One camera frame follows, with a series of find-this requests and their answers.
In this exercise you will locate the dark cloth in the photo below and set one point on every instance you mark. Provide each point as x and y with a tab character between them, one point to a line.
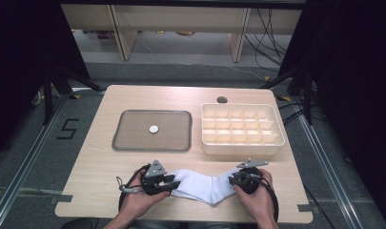
79	224

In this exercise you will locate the aluminium floor rail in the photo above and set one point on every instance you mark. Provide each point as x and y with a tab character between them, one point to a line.
28	159
327	171

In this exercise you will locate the person's right hand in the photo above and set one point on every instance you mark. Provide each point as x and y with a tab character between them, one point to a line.
262	203

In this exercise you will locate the small white round disc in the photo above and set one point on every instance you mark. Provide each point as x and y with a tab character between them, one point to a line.
153	129

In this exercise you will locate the light wooden desk frame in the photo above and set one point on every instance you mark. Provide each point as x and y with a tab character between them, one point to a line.
181	17

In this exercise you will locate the black metal stand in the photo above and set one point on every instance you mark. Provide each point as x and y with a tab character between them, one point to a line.
308	95
48	95

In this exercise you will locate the person's left hand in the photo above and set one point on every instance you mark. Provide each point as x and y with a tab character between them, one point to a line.
137	201

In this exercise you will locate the grey tape strip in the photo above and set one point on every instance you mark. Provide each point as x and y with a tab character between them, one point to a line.
62	198
305	208

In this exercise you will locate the black curtain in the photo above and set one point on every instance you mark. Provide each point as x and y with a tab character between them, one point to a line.
22	63
355	79

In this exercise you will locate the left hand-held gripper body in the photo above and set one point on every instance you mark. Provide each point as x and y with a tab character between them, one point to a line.
154	171

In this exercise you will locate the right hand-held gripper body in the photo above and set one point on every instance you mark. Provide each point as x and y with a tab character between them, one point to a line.
251	181

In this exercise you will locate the yellow black tape piece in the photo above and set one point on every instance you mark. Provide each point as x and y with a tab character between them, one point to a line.
75	96
284	99

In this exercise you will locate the white sock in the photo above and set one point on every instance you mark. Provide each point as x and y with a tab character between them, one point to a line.
203	186

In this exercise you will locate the grey rectangular tray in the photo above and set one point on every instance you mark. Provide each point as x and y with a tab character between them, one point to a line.
168	140

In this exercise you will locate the cream divided organizer box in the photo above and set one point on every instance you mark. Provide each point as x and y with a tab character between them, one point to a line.
241	129

